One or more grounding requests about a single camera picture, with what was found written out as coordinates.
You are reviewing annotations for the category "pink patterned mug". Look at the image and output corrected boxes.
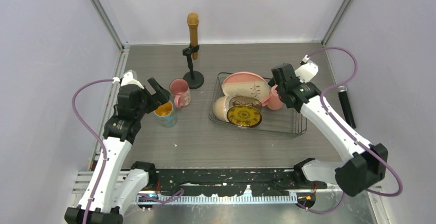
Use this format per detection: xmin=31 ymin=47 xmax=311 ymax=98
xmin=170 ymin=79 xmax=192 ymax=108

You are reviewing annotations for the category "pink beige leaf plate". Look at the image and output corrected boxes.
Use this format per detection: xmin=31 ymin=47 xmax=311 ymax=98
xmin=222 ymin=71 xmax=270 ymax=104

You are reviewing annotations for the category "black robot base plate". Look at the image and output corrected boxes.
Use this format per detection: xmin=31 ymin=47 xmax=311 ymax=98
xmin=146 ymin=167 xmax=327 ymax=197

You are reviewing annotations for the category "beige ceramic bowl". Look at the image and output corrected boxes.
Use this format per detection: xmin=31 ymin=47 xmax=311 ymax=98
xmin=213 ymin=96 xmax=231 ymax=123

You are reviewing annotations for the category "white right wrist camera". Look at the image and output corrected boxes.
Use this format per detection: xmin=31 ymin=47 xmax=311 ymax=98
xmin=295 ymin=55 xmax=319 ymax=83

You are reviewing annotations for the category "plain pink mug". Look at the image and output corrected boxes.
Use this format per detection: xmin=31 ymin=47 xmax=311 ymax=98
xmin=261 ymin=85 xmax=283 ymax=110

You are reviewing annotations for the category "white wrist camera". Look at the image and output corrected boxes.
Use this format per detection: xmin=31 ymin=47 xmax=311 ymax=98
xmin=295 ymin=55 xmax=319 ymax=83
xmin=112 ymin=70 xmax=144 ymax=89

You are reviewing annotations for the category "black microphone stand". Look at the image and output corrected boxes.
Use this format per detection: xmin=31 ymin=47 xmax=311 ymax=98
xmin=182 ymin=44 xmax=204 ymax=89

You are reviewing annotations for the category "black handheld microphone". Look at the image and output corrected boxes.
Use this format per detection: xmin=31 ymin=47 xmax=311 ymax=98
xmin=336 ymin=85 xmax=356 ymax=129

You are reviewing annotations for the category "yellow black patterned plate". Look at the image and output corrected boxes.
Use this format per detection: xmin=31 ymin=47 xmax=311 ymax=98
xmin=227 ymin=104 xmax=263 ymax=128

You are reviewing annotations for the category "black wire dish rack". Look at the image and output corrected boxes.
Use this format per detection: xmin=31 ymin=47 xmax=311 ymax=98
xmin=209 ymin=72 xmax=307 ymax=137

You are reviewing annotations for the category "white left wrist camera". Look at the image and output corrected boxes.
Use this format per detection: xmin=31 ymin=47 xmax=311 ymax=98
xmin=112 ymin=70 xmax=144 ymax=89

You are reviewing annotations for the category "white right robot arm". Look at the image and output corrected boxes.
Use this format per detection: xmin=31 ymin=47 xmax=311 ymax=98
xmin=271 ymin=63 xmax=388 ymax=196

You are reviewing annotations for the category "brown glass bowl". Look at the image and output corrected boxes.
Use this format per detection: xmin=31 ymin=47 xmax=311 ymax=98
xmin=229 ymin=96 xmax=263 ymax=111

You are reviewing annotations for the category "blue mug yellow inside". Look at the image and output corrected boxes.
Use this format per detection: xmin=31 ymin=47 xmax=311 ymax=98
xmin=154 ymin=101 xmax=177 ymax=127

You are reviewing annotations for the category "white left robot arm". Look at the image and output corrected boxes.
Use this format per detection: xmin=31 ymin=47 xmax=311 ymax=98
xmin=64 ymin=76 xmax=170 ymax=223

